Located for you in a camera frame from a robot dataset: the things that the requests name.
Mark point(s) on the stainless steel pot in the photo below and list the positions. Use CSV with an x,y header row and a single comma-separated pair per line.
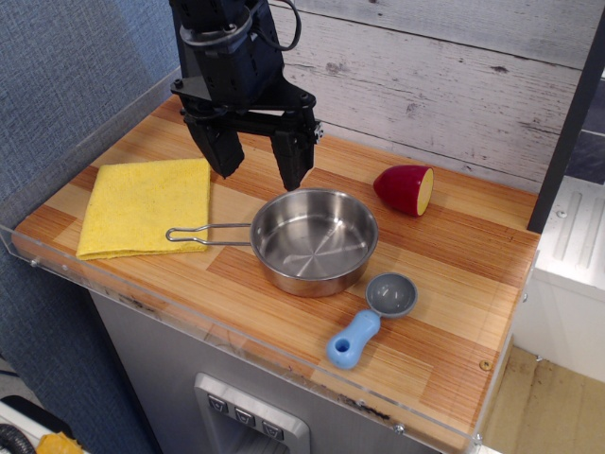
x,y
311,242

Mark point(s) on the grey toy fridge cabinet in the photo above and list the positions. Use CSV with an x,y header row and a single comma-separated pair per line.
x,y
162,362

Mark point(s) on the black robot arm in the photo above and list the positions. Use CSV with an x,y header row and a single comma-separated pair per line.
x,y
207,16

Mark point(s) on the red yellow toy fruit half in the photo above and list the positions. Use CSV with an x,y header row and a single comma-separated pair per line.
x,y
406,188

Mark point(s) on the white toy sink counter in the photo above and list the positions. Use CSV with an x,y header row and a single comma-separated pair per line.
x,y
561,315

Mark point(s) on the dark grey right post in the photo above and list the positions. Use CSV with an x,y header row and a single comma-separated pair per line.
x,y
574,120

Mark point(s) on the silver dispenser button panel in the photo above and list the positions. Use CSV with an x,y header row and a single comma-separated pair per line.
x,y
238,422

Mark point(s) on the blue grey toy scoop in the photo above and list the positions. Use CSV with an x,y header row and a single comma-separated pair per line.
x,y
388,295

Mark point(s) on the yellow cloth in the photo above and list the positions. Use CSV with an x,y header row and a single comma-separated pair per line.
x,y
133,205

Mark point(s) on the clear acrylic table guard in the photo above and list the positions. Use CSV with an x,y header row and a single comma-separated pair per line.
x,y
428,375

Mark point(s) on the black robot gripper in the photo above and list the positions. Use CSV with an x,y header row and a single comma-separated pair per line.
x,y
233,78

